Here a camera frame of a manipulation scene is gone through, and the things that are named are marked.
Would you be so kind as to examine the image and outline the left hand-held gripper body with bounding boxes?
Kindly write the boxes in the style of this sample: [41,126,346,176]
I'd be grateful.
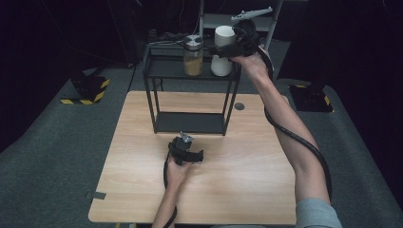
[167,131,196,166]

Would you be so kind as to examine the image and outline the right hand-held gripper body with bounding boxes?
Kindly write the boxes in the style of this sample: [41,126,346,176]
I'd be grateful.
[230,6,274,59]

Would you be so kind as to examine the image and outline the white cylindrical bottle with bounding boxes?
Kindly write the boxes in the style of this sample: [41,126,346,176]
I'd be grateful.
[210,25,238,78]

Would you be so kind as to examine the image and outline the black metal two-tier shelf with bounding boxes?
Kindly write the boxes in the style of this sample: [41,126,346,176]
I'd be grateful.
[142,45,242,137]

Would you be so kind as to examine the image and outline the glass jar with metal lid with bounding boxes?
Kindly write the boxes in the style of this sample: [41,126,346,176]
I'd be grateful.
[182,34,204,77]

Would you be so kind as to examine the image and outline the person's left hand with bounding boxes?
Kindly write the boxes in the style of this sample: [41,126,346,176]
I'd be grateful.
[164,156,193,192]

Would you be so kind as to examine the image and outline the person's right hand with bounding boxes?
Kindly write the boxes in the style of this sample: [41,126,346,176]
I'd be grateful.
[229,47,271,84]

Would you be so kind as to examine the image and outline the black yellow striped base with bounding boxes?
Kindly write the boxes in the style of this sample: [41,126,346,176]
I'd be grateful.
[288,83,336,114]
[60,72,111,106]

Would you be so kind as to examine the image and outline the grey tape piece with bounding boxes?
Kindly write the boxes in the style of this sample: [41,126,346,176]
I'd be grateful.
[85,190,107,201]

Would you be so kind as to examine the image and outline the person's grey sleeve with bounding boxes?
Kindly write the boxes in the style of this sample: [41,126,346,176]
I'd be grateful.
[295,198,343,228]

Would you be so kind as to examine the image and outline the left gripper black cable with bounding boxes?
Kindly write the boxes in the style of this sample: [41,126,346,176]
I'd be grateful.
[162,151,179,228]

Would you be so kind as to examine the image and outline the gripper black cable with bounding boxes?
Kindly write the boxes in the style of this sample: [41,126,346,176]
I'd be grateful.
[162,151,179,228]
[256,45,334,204]

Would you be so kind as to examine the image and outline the white metal stand frame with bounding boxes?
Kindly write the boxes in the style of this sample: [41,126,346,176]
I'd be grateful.
[196,0,285,74]

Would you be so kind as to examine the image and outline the white floor cable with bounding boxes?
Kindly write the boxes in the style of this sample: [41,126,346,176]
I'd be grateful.
[146,17,202,48]

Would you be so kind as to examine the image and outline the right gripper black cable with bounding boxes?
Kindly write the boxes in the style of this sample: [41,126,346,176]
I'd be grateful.
[256,45,334,204]

